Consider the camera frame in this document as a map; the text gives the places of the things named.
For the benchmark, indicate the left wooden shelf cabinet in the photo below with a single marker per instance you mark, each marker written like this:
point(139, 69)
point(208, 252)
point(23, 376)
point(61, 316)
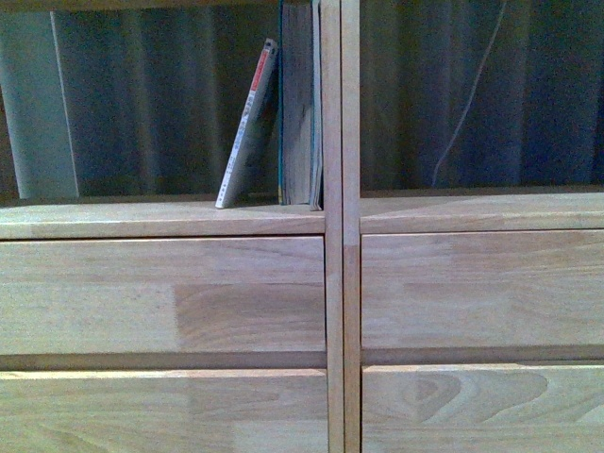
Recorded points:
point(259, 213)

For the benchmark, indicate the wooden shelf cabinet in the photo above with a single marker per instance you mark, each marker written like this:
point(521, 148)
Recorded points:
point(259, 213)
point(473, 225)

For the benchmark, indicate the right wooden shelf cabinet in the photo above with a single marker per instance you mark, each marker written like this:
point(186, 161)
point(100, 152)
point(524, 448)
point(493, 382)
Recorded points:
point(473, 225)

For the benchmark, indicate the thin light blue book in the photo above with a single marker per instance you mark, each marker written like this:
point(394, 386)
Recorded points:
point(317, 144)

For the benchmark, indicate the thin white red book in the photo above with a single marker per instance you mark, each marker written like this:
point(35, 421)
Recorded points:
point(254, 131)

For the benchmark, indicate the left cabinet upper drawer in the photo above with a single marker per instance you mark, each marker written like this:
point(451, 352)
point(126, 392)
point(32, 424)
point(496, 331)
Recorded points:
point(163, 296)

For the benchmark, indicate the cabinet drawer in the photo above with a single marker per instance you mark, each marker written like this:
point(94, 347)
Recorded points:
point(163, 296)
point(488, 289)
point(279, 410)
point(482, 408)

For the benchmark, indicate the thick teal covered book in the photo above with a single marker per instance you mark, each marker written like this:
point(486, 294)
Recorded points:
point(296, 71)

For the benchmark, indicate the grey curtain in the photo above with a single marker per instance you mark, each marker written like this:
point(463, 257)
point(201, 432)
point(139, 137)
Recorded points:
point(454, 94)

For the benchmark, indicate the right cabinet lower drawer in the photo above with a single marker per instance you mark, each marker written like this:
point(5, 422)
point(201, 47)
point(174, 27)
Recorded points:
point(482, 408)

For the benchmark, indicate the left cabinet lower drawer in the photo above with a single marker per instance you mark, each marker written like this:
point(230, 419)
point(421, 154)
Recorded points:
point(279, 410)

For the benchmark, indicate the right cabinet upper drawer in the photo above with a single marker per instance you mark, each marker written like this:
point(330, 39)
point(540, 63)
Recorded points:
point(488, 289)

